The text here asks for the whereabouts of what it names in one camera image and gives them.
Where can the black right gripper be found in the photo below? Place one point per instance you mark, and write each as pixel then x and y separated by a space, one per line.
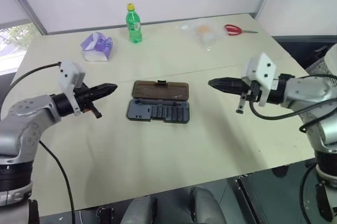
pixel 250 93

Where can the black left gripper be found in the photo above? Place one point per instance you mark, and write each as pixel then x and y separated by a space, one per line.
pixel 84 96

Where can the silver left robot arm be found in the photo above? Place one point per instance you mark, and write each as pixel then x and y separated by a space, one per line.
pixel 25 118

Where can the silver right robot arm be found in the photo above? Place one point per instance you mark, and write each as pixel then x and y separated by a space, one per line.
pixel 305 91

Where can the screwdriver bit case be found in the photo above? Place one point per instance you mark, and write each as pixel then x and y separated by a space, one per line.
pixel 159 103

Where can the purple tissue pack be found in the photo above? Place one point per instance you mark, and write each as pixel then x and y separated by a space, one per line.
pixel 96 48

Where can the clear plastic bag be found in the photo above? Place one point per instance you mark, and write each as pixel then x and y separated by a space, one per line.
pixel 204 33

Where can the green plastic bottle yellow cap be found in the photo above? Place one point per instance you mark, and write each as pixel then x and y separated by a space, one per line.
pixel 134 26

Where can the white mesh chair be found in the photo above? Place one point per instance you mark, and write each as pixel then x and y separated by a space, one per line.
pixel 325 63

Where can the grey rounded robot leg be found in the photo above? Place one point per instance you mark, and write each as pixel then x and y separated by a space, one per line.
pixel 206 205
pixel 140 209

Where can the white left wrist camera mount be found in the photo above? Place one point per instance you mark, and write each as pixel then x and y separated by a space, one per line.
pixel 70 74

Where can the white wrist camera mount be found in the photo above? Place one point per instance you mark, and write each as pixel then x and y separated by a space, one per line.
pixel 70 74
pixel 260 70

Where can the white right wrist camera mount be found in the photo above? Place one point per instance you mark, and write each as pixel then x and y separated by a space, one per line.
pixel 260 70

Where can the dark window frame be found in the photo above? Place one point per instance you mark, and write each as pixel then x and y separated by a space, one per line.
pixel 31 11

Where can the black metal table frame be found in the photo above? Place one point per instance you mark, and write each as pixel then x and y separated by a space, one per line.
pixel 243 197

